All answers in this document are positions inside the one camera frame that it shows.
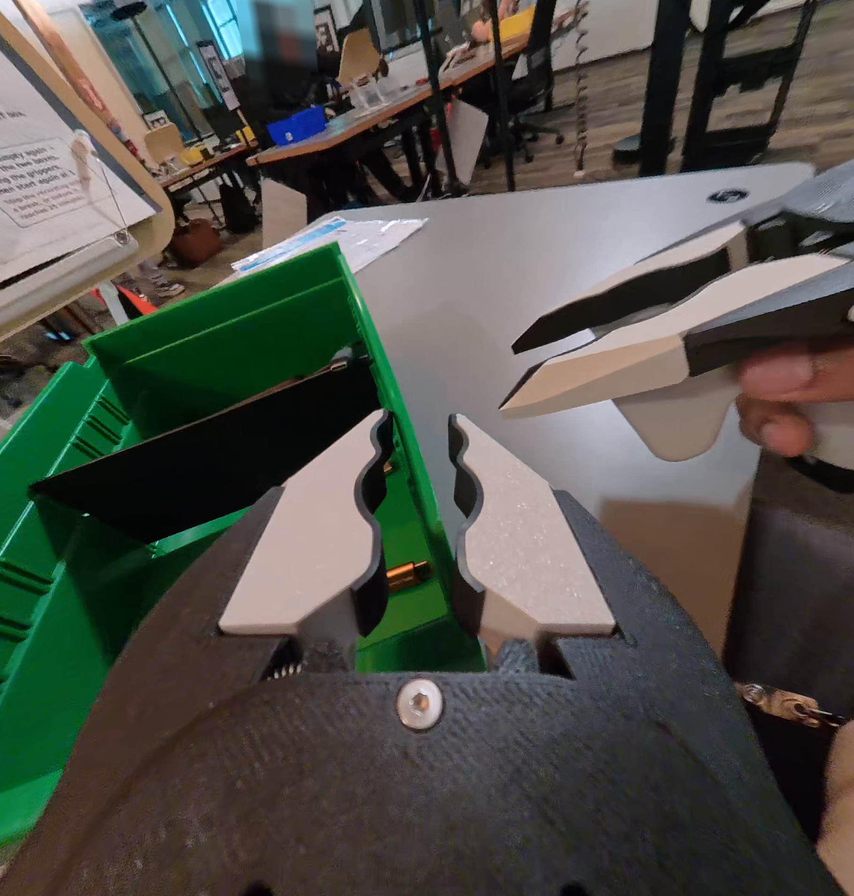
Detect person's right hand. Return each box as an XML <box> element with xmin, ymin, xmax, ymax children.
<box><xmin>735</xmin><ymin>342</ymin><xmax>854</xmax><ymax>457</ymax></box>

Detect blue storage bin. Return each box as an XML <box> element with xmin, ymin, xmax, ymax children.
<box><xmin>267</xmin><ymin>105</ymin><xmax>327</xmax><ymax>147</ymax></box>

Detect coiled black cable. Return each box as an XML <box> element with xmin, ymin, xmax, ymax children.
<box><xmin>572</xmin><ymin>0</ymin><xmax>590</xmax><ymax>176</ymax></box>

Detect black divider in bin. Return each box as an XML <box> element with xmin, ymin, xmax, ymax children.
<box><xmin>31</xmin><ymin>357</ymin><xmax>386</xmax><ymax>543</ymax></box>

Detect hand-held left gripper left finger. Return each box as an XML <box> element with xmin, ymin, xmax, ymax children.
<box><xmin>219</xmin><ymin>409</ymin><xmax>394</xmax><ymax>662</ymax></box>

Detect wooden work table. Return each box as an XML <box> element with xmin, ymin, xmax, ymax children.
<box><xmin>248</xmin><ymin>35</ymin><xmax>533</xmax><ymax>169</ymax></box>

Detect brown bag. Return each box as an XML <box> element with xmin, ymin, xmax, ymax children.
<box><xmin>171</xmin><ymin>218</ymin><xmax>223</xmax><ymax>267</ymax></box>

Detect instruction sheet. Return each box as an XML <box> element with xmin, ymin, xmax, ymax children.
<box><xmin>0</xmin><ymin>28</ymin><xmax>158</xmax><ymax>295</ymax></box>

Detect white panel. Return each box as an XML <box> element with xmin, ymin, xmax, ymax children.
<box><xmin>444</xmin><ymin>98</ymin><xmax>491</xmax><ymax>184</ymax></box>

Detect small wooden board stand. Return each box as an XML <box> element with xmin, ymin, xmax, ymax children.
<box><xmin>337</xmin><ymin>28</ymin><xmax>389</xmax><ymax>106</ymax></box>

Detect black cable orange plugs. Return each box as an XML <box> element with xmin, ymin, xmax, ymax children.
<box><xmin>387</xmin><ymin>560</ymin><xmax>433</xmax><ymax>595</ymax></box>

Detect green zip jacket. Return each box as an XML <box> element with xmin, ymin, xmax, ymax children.
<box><xmin>724</xmin><ymin>504</ymin><xmax>854</xmax><ymax>841</ymax></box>

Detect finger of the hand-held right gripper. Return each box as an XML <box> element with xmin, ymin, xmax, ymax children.
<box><xmin>499</xmin><ymin>254</ymin><xmax>854</xmax><ymax>420</ymax></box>
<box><xmin>511</xmin><ymin>223</ymin><xmax>751</xmax><ymax>356</ymax></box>

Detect green plastic bin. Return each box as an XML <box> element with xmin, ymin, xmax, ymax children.
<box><xmin>0</xmin><ymin>241</ymin><xmax>487</xmax><ymax>858</ymax></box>

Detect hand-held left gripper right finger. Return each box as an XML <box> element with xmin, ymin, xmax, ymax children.
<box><xmin>448</xmin><ymin>413</ymin><xmax>617</xmax><ymax>659</ymax></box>

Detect printed paper sheets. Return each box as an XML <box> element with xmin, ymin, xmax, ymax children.
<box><xmin>231</xmin><ymin>216</ymin><xmax>429</xmax><ymax>274</ymax></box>

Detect grey desk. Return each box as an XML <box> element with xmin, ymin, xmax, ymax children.
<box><xmin>217</xmin><ymin>162</ymin><xmax>816</xmax><ymax>659</ymax></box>

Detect wooden document board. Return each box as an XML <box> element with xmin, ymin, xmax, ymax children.
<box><xmin>0</xmin><ymin>0</ymin><xmax>176</xmax><ymax>354</ymax></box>

